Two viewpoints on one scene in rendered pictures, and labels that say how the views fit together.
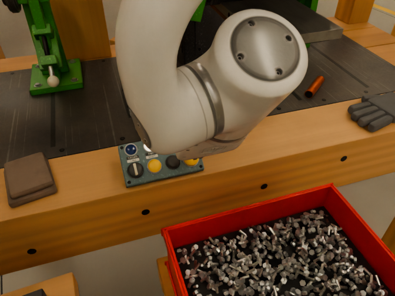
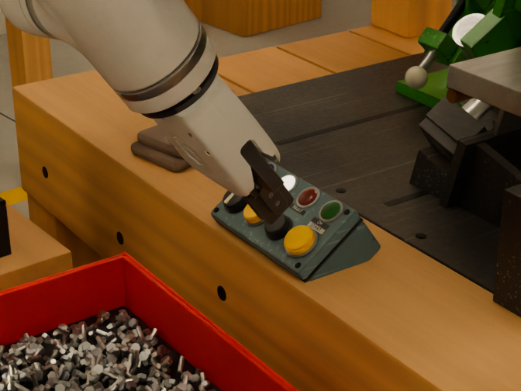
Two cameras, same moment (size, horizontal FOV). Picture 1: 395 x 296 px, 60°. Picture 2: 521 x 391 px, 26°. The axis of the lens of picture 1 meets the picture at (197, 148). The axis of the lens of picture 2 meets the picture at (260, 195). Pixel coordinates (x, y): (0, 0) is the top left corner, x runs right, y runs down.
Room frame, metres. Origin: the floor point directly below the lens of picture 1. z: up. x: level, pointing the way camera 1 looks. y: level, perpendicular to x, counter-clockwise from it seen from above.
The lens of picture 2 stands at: (0.19, -0.84, 1.41)
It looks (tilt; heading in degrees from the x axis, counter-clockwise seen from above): 25 degrees down; 73
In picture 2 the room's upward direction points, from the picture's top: straight up
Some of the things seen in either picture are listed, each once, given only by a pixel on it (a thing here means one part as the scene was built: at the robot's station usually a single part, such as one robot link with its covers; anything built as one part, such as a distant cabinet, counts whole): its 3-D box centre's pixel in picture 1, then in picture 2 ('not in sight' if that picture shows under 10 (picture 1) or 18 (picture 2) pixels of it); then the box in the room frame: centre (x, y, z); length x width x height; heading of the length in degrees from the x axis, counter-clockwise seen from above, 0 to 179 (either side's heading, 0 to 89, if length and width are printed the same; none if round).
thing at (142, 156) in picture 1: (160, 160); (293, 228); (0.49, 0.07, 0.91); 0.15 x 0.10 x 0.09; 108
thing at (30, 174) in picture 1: (28, 178); (184, 140); (0.44, 0.31, 0.91); 0.10 x 0.08 x 0.03; 28
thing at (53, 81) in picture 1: (51, 73); (425, 64); (0.75, 0.36, 0.96); 0.06 x 0.03 x 0.06; 18
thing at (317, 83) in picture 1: (314, 86); not in sight; (0.77, -0.30, 0.91); 0.09 x 0.02 x 0.02; 147
